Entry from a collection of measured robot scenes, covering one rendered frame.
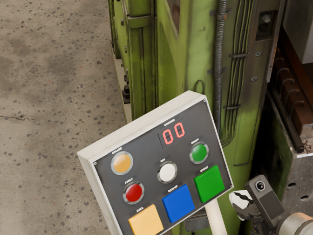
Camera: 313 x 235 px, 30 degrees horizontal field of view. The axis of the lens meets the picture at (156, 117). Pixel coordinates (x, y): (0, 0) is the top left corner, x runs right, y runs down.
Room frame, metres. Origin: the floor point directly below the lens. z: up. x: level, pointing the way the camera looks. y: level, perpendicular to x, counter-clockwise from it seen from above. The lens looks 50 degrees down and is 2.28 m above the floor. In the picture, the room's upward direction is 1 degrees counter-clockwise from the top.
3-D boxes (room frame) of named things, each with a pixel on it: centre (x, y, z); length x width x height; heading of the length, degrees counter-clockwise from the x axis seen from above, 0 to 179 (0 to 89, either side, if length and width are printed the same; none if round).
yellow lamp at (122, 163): (0.80, 0.08, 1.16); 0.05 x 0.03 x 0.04; 100
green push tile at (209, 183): (0.84, -0.13, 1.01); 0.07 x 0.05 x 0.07; 125
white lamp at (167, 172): (0.82, -0.02, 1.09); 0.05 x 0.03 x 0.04; 100
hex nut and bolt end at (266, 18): (1.18, -0.29, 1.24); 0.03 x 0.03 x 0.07; 10
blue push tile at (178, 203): (0.78, -0.05, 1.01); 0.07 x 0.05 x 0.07; 125
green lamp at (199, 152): (0.88, -0.11, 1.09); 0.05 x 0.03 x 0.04; 100
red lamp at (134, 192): (0.76, 0.06, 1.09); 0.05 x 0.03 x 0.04; 100
